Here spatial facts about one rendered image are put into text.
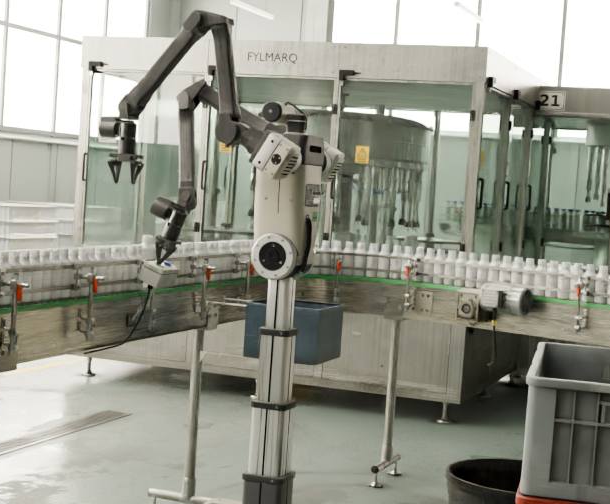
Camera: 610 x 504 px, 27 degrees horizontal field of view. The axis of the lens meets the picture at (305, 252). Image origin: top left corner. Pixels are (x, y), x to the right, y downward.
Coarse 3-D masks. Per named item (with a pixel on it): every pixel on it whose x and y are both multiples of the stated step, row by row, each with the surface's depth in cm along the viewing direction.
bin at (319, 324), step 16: (224, 304) 507; (240, 304) 507; (256, 304) 497; (304, 304) 523; (320, 304) 521; (336, 304) 518; (256, 320) 498; (304, 320) 491; (320, 320) 491; (336, 320) 510; (256, 336) 498; (304, 336) 491; (320, 336) 493; (336, 336) 512; (208, 352) 511; (256, 352) 498; (304, 352) 491; (320, 352) 494; (336, 352) 514
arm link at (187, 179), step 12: (180, 96) 452; (180, 108) 450; (180, 120) 452; (192, 120) 452; (180, 132) 450; (192, 132) 450; (180, 144) 449; (192, 144) 449; (180, 156) 447; (192, 156) 447; (180, 168) 446; (192, 168) 445; (180, 180) 444; (192, 180) 443; (180, 192) 441; (192, 192) 441; (192, 204) 442
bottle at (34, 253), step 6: (30, 252) 398; (36, 252) 398; (30, 258) 398; (36, 258) 398; (36, 264) 397; (42, 264) 399; (36, 276) 397; (42, 276) 400; (36, 282) 397; (36, 294) 398; (36, 300) 398
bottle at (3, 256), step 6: (0, 252) 381; (6, 252) 381; (0, 258) 381; (6, 258) 381; (0, 264) 380; (6, 264) 381; (6, 276) 380; (6, 288) 381; (0, 300) 380; (6, 300) 381
